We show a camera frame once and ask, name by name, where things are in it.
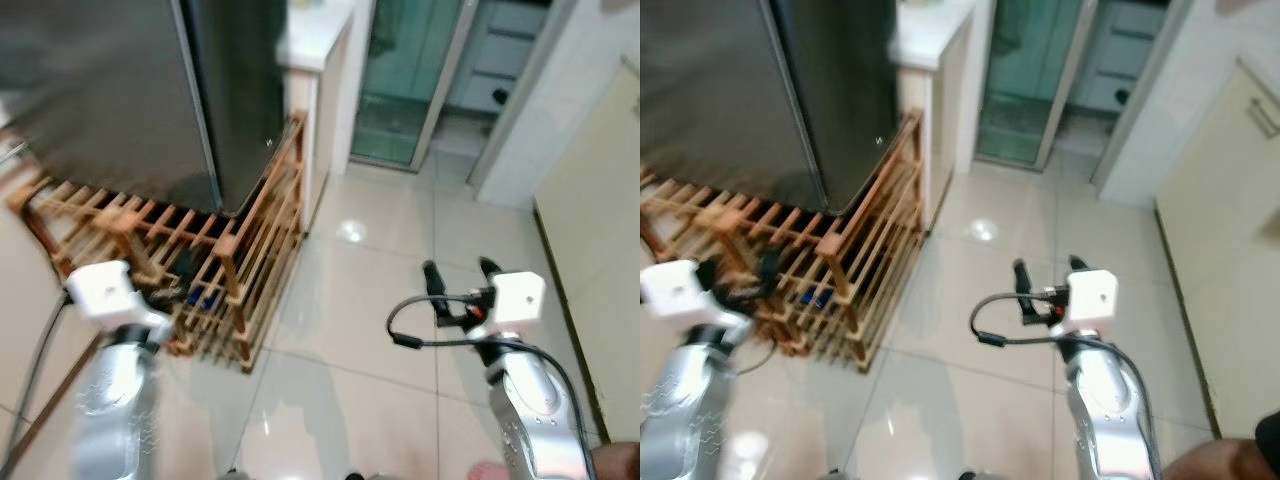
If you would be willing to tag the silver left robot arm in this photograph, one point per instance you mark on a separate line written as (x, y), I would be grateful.
(680, 410)
(115, 400)

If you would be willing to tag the white counter cabinet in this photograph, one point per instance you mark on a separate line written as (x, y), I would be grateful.
(925, 40)
(310, 45)

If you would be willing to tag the grey panelled cabinet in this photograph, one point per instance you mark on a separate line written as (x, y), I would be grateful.
(1125, 50)
(500, 50)

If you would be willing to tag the dark grey fridge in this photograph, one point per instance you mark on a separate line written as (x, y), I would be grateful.
(110, 90)
(730, 90)

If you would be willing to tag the person bare limb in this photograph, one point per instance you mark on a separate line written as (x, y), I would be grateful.
(1210, 462)
(618, 463)

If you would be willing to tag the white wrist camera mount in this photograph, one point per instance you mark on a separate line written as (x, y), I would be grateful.
(518, 298)
(105, 290)
(1092, 295)
(670, 285)

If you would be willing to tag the green glass sliding door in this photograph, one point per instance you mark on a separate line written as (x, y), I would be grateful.
(400, 60)
(1025, 60)

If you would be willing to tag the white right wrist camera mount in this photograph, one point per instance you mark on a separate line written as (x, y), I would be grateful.
(1092, 295)
(518, 298)

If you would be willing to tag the beige cabinet door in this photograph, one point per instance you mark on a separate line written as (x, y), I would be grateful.
(600, 230)
(1220, 250)

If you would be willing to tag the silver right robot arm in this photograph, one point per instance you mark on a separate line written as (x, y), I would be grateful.
(1105, 410)
(535, 410)

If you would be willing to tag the wooden slatted rack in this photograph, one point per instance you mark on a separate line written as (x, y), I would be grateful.
(130, 215)
(745, 212)

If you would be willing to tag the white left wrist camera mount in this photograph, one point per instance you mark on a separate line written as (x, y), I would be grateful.
(670, 285)
(105, 290)

